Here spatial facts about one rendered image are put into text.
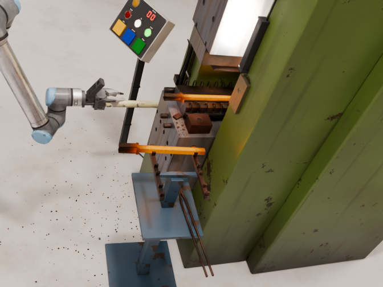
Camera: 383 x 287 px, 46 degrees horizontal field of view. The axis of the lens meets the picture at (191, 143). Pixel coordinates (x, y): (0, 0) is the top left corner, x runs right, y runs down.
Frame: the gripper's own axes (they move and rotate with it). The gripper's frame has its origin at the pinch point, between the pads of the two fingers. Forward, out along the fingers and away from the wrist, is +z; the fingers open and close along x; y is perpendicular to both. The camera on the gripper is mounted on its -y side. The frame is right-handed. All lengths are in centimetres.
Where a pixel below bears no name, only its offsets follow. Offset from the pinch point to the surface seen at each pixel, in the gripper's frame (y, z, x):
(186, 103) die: 0.7, 33.8, 4.7
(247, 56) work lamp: -47, 43, 27
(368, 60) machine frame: -63, 85, 48
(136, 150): 3.7, 1.4, 35.1
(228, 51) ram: -39, 42, 12
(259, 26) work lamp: -61, 43, 26
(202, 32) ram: -39, 33, -2
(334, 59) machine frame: -63, 68, 48
